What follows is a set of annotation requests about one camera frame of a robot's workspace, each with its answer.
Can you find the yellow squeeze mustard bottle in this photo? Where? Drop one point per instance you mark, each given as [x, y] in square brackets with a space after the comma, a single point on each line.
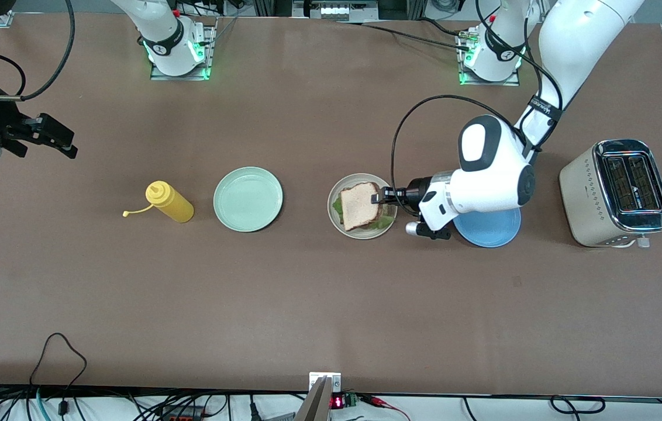
[173, 204]

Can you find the blue plate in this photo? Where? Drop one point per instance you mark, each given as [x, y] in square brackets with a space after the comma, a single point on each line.
[489, 234]

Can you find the light green plate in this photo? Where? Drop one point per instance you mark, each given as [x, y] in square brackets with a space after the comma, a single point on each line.
[248, 200]

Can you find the grey vented device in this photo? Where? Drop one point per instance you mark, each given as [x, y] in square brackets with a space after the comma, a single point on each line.
[337, 10]

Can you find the beige plate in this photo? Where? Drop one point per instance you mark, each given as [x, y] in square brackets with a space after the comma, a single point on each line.
[366, 235]

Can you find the red and black clip leads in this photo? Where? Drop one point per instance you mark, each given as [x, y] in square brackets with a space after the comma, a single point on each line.
[383, 402]

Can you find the green lettuce leaf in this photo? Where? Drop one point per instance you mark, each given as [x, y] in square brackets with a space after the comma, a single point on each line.
[386, 222]

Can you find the aluminium frame corner bracket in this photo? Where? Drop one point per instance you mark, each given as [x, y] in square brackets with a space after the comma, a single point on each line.
[3, 20]

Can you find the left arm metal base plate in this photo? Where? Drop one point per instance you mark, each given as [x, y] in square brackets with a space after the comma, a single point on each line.
[512, 82]

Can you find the red LED display module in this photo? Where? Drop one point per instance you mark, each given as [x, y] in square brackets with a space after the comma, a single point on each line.
[337, 402]

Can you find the small white metal bracket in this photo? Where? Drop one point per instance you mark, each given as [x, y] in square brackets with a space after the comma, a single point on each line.
[335, 383]

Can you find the beige chrome toaster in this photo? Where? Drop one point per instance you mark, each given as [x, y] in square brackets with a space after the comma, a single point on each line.
[585, 199]

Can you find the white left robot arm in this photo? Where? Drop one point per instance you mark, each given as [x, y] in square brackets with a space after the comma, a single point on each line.
[495, 175]

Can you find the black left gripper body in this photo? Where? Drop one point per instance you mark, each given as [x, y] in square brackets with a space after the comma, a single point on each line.
[414, 189]

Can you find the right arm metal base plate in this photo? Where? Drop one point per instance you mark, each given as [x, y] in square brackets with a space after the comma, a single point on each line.
[208, 58]

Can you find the grey angled mount post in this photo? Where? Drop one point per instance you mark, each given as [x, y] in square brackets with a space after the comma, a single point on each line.
[313, 406]

